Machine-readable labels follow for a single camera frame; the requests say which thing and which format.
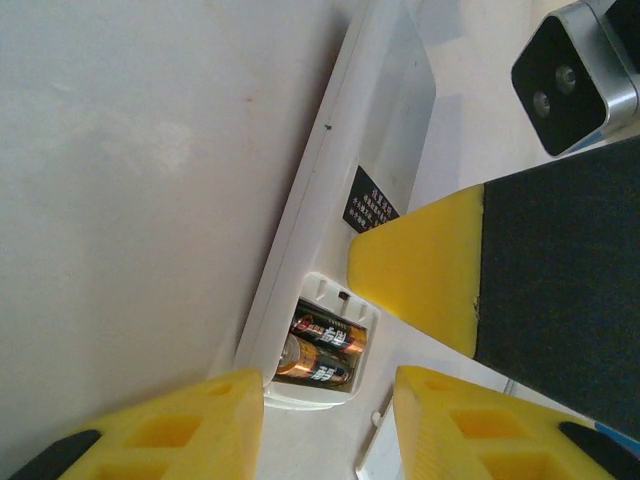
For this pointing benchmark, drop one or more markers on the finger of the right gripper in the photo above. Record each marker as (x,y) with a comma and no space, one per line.
(525,280)

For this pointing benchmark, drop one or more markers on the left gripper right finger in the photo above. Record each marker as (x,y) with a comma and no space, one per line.
(500,445)

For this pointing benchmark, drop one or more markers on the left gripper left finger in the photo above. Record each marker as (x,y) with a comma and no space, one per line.
(190,440)

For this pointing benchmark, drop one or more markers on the black and gold AAA battery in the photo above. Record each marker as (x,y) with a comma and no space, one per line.
(315,370)
(330,332)

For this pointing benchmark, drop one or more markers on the white remote control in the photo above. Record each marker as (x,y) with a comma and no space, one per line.
(380,125)

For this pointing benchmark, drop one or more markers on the white battery cover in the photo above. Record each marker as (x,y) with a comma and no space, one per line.
(382,460)

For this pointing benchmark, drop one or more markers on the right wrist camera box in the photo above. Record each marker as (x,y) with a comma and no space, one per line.
(555,90)

